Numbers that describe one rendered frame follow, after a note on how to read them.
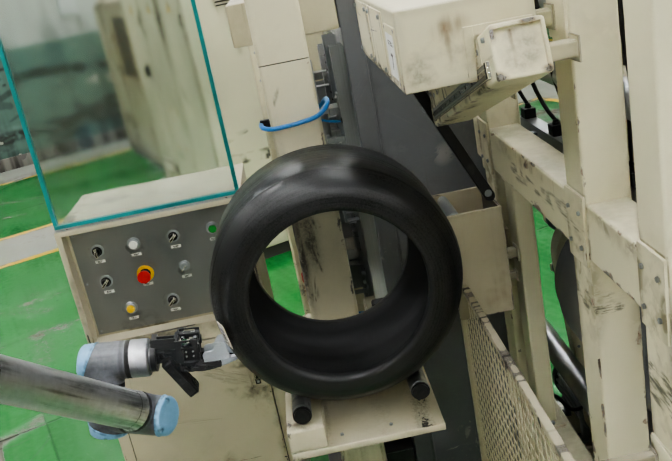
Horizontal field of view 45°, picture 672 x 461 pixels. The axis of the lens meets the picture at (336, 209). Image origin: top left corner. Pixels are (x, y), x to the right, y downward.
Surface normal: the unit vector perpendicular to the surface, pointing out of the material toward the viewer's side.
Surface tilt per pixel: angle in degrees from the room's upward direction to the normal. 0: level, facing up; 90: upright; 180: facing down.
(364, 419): 0
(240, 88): 90
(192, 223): 90
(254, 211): 51
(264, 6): 90
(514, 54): 72
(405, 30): 90
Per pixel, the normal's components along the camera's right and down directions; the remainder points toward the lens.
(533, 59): 0.03, 0.00
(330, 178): 0.00, -0.50
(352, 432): -0.18, -0.93
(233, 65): 0.45, 0.20
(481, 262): 0.08, 0.30
